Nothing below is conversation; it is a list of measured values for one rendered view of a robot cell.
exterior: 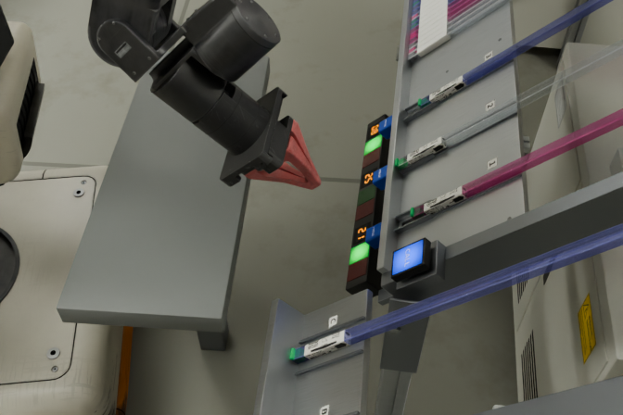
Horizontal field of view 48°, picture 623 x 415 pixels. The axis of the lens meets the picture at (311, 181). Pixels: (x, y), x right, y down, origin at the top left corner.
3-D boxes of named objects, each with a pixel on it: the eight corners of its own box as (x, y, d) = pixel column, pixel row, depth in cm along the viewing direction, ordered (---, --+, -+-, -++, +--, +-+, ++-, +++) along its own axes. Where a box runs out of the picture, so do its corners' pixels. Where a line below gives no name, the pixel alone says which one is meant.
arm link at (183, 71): (146, 65, 70) (137, 95, 66) (192, 19, 67) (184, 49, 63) (200, 106, 73) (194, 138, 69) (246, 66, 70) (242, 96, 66)
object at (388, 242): (412, 296, 93) (375, 270, 90) (428, 11, 137) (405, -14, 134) (419, 294, 92) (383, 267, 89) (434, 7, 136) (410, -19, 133)
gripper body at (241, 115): (292, 95, 74) (240, 50, 71) (275, 165, 68) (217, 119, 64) (251, 122, 78) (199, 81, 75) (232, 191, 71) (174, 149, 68)
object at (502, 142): (406, 284, 91) (390, 271, 90) (425, -2, 135) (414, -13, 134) (537, 232, 80) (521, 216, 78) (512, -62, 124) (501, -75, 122)
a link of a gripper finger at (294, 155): (344, 141, 78) (284, 89, 73) (337, 189, 73) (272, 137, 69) (300, 167, 82) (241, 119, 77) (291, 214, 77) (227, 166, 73)
